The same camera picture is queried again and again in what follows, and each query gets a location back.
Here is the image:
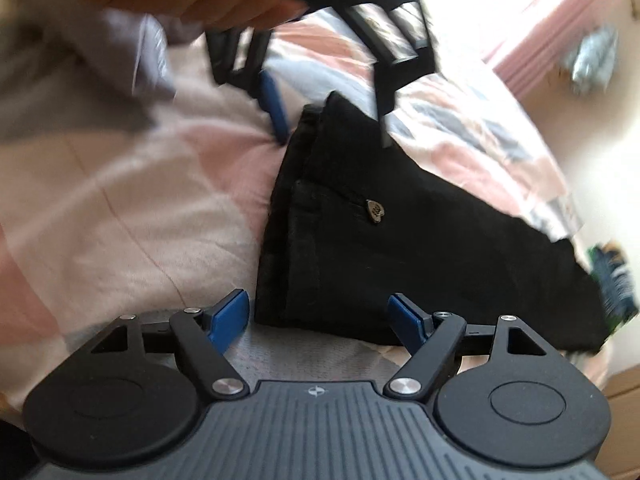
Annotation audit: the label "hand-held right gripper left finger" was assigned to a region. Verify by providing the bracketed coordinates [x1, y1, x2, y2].
[89, 288, 251, 402]

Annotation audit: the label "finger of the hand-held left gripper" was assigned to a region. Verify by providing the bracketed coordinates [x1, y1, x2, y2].
[344, 1, 437, 149]
[206, 26, 292, 143]

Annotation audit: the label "folded striped shirt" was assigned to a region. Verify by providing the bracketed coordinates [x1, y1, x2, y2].
[597, 242, 640, 331]

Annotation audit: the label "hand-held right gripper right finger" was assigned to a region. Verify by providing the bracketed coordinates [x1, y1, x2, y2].
[383, 292, 549, 402]

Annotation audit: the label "checkered pink grey quilt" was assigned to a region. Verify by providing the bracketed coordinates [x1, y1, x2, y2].
[0, 5, 612, 411]

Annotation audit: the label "blurred grey-blue cloth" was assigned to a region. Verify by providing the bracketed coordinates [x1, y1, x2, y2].
[559, 26, 622, 97]

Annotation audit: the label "black pants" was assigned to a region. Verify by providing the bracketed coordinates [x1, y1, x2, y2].
[254, 90, 614, 354]

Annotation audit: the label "wide pink curtain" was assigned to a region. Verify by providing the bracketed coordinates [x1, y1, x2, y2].
[491, 0, 640, 102]

